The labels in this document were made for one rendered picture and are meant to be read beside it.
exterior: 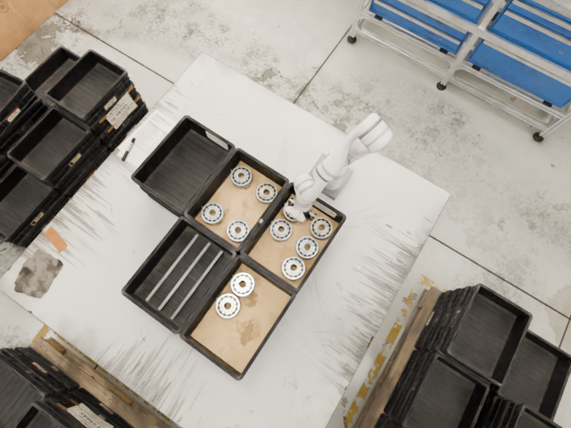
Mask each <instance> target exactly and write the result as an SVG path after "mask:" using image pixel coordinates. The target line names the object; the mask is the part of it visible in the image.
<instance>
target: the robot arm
mask: <svg viewBox="0 0 571 428"><path fill-rule="evenodd" d="M392 138H393V133H392V131H391V129H390V128H389V127H388V126H387V124H386V123H385V122H384V121H383V120H382V119H381V117H380V116H379V115H378V114H376V113H372V114H370V115H367V116H366V117H365V118H364V119H363V120H362V121H361V122H360V123H359V124H358V125H357V126H356V127H355V128H354V129H353V130H352V131H351V132H350V133H349V134H348V135H347V136H346V137H345V138H344V139H343V140H342V141H341V142H340V144H339V145H338V146H337V147H335V148H332V149H329V151H328V155H327V158H326V159H324V160H323V161H322V162H321V163H320V164H319V165H318V166H316V167H315V168H314V170H313V175H314V180H313V179H312V178H311V177H310V176H309V175H308V174H301V175H299V176H298V177H297V178H296V179H295V181H294V189H295V192H296V198H295V201H294V199H293V198H292V197H291V198H290V199H289V200H288V205H289V206H287V207H286V208H285V212H286V213H287V214H289V215H290V216H292V217H293V218H295V219H296V220H298V221H299V222H304V220H305V221H306V220H308V219H309V221H312V220H314V219H315V217H316V216H317V214H316V213H312V211H311V208H312V205H313V201H314V200H316V199H317V198H318V197H319V195H320V193H321V192H322V190H323V189H324V187H326V188H327V189H329V190H336V189H338V188H339V187H340V185H341V183H342V180H343V177H344V175H345V172H346V170H347V166H349V165H351V164H353V163H354V162H355V161H356V160H359V159H361V158H363V157H365V156H366V155H368V154H371V153H375V152H377V151H379V150H381V149H383V148H384V147H386V146H387V145H388V144H389V143H390V141H391V140H392Z"/></svg>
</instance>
